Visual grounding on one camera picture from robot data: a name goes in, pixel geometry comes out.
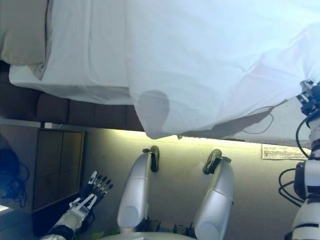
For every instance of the wooden nightstand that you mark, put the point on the wooden nightstand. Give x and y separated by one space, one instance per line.
55 162

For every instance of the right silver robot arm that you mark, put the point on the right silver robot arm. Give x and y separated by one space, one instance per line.
308 180

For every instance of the brown tufted bed frame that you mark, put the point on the brown tufted bed frame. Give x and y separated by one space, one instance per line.
82 112

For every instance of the left robot hand black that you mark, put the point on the left robot hand black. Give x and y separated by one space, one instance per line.
96 188

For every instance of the grey robot torso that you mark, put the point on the grey robot torso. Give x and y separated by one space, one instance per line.
150 236

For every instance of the right dark robot foot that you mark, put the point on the right dark robot foot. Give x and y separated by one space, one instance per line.
211 161

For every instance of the white printed mattress label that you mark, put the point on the white printed mattress label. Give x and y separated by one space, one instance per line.
285 152

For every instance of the dark robot foot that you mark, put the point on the dark robot foot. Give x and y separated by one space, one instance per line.
155 158
211 161

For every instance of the left dark robot foot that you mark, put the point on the left dark robot foot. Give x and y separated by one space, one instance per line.
155 158

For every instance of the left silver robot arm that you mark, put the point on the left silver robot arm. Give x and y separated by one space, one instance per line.
72 217

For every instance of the small white socket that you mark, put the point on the small white socket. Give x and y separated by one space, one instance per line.
47 125

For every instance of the right robot hand black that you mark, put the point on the right robot hand black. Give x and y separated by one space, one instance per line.
311 96

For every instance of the white duvet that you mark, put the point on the white duvet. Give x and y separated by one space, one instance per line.
212 62

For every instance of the beige pillow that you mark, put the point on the beige pillow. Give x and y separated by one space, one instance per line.
22 32

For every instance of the mattress with white sheet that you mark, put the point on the mattress with white sheet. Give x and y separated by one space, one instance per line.
82 50

